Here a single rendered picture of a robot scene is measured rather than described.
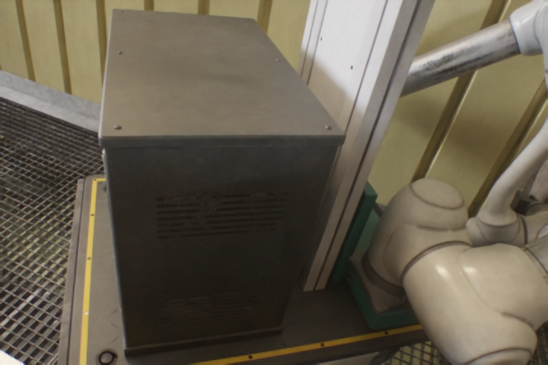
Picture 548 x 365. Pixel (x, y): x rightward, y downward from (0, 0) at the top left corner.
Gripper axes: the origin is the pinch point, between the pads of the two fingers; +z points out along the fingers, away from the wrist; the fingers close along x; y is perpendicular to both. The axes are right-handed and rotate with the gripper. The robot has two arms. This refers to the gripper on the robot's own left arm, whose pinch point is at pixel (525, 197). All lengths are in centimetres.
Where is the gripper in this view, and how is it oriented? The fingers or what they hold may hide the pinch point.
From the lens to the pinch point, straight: 164.3
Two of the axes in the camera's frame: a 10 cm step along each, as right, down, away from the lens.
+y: 2.3, -8.7, -4.3
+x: -9.2, -3.4, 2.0
